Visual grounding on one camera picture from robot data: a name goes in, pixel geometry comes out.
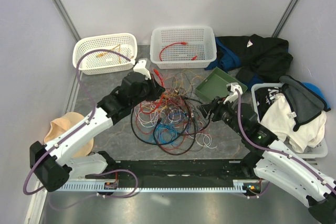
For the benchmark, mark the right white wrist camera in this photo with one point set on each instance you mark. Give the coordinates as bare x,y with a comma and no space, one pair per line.
233,90

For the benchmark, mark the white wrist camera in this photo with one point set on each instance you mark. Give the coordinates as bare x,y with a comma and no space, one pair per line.
233,90
141,69

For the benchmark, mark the beige bucket hat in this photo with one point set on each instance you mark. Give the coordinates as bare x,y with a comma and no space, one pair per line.
60,125

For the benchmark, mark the green plastic tray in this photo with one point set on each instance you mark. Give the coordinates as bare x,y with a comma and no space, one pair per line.
215,85

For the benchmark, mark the left white perforated basket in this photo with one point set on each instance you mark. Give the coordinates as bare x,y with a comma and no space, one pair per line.
105,53

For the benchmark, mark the white cloth garment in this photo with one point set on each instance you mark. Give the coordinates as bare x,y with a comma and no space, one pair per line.
278,120

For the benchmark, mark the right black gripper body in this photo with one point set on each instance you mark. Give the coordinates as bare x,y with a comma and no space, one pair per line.
224,112

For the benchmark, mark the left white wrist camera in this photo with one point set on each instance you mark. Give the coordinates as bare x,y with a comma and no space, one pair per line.
141,69

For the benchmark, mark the white laundry bin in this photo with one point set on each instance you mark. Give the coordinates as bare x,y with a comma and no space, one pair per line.
263,96

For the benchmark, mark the right white perforated basket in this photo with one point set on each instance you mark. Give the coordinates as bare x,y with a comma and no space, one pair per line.
183,47

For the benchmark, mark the grey black-trimmed garment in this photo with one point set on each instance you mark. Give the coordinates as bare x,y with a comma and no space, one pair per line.
306,105

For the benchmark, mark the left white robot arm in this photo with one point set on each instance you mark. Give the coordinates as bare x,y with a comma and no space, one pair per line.
50,162

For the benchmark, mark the black and blue jacket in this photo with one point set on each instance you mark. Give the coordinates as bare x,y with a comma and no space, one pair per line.
258,59

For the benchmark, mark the white perforated basket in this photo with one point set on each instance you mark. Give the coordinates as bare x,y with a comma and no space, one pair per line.
183,47
105,53

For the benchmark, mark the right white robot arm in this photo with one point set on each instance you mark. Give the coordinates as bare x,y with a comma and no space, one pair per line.
272,160

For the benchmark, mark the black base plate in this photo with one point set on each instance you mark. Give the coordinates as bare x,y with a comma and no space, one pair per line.
184,171

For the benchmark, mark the blue cloth item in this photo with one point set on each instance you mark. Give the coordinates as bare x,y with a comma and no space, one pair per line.
317,91

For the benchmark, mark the grey slotted cable duct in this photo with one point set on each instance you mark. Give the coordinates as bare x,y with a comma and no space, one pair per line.
232,186

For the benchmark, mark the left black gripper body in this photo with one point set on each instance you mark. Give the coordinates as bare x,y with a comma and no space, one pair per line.
149,92

